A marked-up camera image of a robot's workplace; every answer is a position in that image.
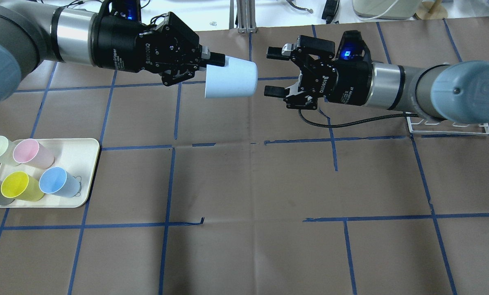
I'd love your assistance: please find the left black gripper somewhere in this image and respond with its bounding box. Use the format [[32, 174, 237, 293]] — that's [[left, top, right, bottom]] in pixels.
[[92, 0, 226, 86]]

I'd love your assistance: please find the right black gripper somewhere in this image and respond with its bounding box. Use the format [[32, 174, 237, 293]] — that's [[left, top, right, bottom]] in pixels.
[[264, 31, 373, 110]]

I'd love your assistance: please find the pale blue cup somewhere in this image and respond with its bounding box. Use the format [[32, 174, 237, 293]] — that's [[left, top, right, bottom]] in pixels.
[[204, 56, 259, 99]]

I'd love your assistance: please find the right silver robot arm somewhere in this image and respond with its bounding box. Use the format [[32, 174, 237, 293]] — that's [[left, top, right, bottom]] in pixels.
[[264, 30, 489, 125]]

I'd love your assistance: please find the blue cup on tray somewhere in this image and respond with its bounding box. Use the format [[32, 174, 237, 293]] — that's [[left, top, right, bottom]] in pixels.
[[39, 167, 81, 198]]

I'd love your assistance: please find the pink cup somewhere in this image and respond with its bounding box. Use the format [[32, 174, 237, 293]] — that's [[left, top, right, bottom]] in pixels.
[[12, 138, 55, 169]]

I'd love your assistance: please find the yellow cup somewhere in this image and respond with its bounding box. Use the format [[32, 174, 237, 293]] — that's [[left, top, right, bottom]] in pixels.
[[0, 171, 44, 202]]

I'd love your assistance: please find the cream plastic tray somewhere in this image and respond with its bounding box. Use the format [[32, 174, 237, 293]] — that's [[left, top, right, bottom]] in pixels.
[[2, 138, 101, 209]]

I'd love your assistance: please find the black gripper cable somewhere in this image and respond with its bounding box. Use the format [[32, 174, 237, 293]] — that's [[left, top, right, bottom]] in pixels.
[[297, 109, 419, 128]]

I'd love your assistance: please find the aluminium frame post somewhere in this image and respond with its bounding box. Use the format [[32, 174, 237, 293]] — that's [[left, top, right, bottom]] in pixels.
[[236, 0, 257, 34]]

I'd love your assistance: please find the white wire cup rack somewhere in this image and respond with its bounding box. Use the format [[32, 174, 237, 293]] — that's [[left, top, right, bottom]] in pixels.
[[407, 117, 489, 136]]

